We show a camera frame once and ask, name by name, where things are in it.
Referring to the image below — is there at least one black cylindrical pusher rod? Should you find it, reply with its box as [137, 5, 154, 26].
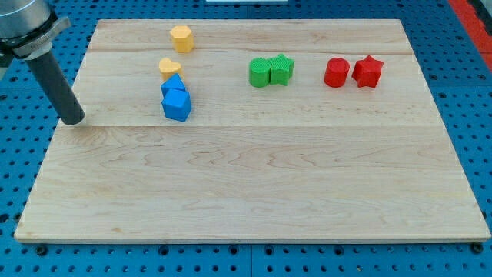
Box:
[26, 51, 85, 125]

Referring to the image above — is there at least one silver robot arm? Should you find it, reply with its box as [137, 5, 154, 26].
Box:
[1, 0, 85, 125]

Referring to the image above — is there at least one yellow heart block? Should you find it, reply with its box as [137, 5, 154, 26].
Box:
[158, 58, 184, 81]

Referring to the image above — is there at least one yellow hexagon block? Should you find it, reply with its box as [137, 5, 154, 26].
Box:
[169, 25, 194, 53]

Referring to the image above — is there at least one blue triangle block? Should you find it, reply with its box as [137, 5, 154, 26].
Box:
[161, 73, 186, 97]

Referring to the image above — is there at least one blue cube block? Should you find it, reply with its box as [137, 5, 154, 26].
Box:
[161, 89, 191, 122]

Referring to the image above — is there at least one green cylinder block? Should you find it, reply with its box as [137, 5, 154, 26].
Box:
[249, 58, 271, 88]

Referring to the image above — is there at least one green star block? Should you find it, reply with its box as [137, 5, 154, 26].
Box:
[268, 54, 294, 86]

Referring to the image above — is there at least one wooden board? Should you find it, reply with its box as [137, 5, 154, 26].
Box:
[15, 19, 490, 244]

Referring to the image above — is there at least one red cylinder block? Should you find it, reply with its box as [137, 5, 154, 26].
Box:
[324, 58, 350, 88]

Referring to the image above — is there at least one red star block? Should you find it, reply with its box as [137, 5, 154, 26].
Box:
[351, 55, 384, 88]

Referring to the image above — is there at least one red strip top right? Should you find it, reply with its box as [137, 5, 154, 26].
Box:
[448, 0, 491, 70]

